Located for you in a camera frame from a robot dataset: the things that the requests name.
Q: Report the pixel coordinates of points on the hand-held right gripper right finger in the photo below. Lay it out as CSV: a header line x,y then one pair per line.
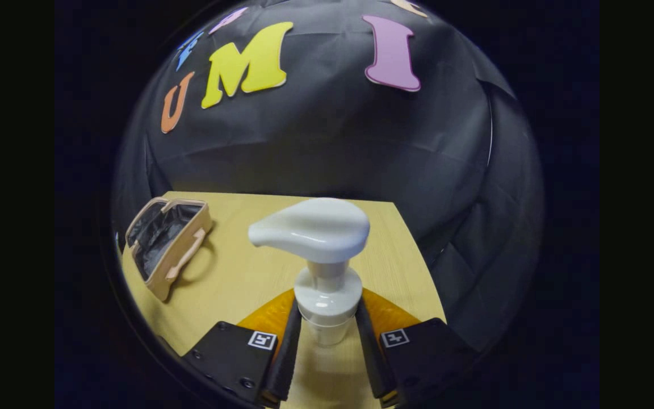
x,y
369,363

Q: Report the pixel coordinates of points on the black backdrop cloth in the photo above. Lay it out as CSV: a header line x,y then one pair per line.
x,y
332,142

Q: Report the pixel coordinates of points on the pink suitcase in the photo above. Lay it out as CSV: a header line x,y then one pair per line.
x,y
176,255

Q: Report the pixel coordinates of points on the white pump bottle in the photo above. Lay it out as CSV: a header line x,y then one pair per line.
x,y
321,233

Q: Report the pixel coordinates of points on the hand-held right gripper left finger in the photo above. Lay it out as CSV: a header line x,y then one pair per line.
x,y
284,363

